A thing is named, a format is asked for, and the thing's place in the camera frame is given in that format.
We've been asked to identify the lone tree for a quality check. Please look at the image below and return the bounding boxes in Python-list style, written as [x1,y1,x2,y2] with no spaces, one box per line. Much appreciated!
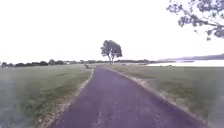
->
[100,39,124,65]

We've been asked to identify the dark asphalt path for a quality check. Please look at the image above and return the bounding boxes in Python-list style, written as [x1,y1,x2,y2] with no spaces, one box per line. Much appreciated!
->
[49,64,210,128]

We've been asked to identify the distant row of trees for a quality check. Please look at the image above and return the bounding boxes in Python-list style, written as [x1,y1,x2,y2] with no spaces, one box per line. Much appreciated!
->
[0,58,152,68]

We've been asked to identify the grass field with bare edge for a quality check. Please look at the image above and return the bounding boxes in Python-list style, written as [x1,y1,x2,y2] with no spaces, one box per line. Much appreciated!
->
[0,63,96,128]

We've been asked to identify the grass bank beside water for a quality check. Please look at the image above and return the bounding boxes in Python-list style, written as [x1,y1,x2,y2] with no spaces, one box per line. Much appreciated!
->
[103,62,224,128]

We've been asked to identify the pale water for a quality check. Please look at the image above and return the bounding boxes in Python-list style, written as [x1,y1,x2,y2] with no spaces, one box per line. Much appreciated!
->
[147,59,224,68]

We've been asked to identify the distant hill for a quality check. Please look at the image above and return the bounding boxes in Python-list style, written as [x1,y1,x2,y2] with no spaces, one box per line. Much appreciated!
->
[156,53,224,63]

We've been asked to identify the overhanging tree branches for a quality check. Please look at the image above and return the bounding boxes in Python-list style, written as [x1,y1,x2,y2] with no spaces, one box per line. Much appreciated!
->
[166,0,224,42]

